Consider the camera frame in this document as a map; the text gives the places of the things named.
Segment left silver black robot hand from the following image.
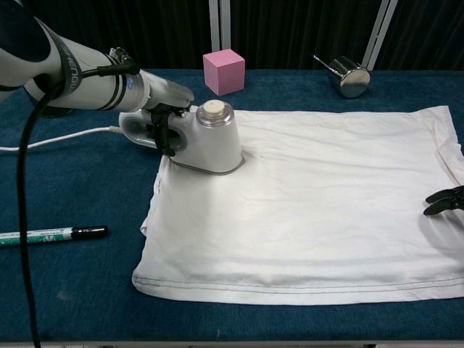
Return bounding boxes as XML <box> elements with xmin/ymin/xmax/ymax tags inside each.
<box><xmin>139</xmin><ymin>70</ymin><xmax>196</xmax><ymax>157</ymax></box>

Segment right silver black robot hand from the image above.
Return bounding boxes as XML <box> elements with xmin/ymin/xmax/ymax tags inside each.
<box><xmin>423</xmin><ymin>186</ymin><xmax>464</xmax><ymax>218</ymax></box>

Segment white handheld steam iron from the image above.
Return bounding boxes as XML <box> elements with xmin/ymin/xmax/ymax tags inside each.
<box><xmin>118</xmin><ymin>101</ymin><xmax>247</xmax><ymax>178</ymax></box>

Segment white t-shirt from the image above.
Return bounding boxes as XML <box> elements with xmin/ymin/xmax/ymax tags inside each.
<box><xmin>133</xmin><ymin>104</ymin><xmax>464</xmax><ymax>306</ymax></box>

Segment pink cube block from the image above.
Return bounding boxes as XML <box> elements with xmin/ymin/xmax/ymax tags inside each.
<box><xmin>202</xmin><ymin>48</ymin><xmax>247</xmax><ymax>97</ymax></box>

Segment black pleated curtain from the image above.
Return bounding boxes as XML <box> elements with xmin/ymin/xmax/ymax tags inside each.
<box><xmin>21</xmin><ymin>0</ymin><xmax>464</xmax><ymax>72</ymax></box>

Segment stainless steel spouted cup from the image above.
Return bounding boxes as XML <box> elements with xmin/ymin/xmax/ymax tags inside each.
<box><xmin>312</xmin><ymin>54</ymin><xmax>373</xmax><ymax>99</ymax></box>

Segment white marker with black cap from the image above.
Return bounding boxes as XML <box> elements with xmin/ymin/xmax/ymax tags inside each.
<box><xmin>0</xmin><ymin>225</ymin><xmax>109</xmax><ymax>249</ymax></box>

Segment blue felt table cover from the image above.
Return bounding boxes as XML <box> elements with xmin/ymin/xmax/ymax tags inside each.
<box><xmin>0</xmin><ymin>68</ymin><xmax>464</xmax><ymax>344</ymax></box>

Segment aluminium frame post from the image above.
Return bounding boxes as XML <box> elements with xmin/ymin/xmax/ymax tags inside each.
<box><xmin>208</xmin><ymin>0</ymin><xmax>232</xmax><ymax>51</ymax></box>
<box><xmin>361</xmin><ymin>0</ymin><xmax>399</xmax><ymax>70</ymax></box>

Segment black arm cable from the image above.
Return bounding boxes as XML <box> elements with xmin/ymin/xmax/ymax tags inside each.
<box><xmin>17</xmin><ymin>59</ymin><xmax>141</xmax><ymax>348</ymax></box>

